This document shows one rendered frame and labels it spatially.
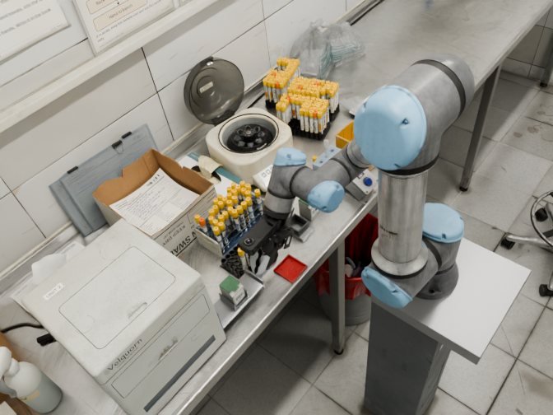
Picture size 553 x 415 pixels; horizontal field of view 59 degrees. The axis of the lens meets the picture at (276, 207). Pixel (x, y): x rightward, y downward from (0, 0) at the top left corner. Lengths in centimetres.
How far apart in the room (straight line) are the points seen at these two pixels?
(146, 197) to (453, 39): 142
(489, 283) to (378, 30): 134
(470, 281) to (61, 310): 95
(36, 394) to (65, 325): 25
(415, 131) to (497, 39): 158
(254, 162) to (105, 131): 45
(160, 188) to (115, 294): 58
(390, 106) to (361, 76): 128
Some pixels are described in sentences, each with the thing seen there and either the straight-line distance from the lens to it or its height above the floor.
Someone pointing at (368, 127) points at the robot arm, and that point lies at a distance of 78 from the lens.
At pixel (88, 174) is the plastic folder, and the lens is 155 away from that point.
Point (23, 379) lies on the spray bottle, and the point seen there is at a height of 103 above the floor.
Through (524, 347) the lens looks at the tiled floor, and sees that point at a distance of 235.
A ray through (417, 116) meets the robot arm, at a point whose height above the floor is 154.
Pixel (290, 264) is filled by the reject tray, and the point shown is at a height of 88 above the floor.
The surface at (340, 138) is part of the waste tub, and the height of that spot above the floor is 97.
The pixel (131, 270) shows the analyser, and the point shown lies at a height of 118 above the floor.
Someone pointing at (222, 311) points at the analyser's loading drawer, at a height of 92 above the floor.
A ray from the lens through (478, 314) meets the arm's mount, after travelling 129.
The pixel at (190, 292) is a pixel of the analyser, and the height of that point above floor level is 115.
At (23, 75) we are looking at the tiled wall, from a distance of 139.
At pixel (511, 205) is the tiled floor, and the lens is 281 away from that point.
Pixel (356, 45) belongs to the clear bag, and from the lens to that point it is 211.
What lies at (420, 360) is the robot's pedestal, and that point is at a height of 67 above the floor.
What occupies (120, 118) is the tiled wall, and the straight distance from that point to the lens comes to 157.
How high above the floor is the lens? 200
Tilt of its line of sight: 48 degrees down
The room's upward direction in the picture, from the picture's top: 9 degrees counter-clockwise
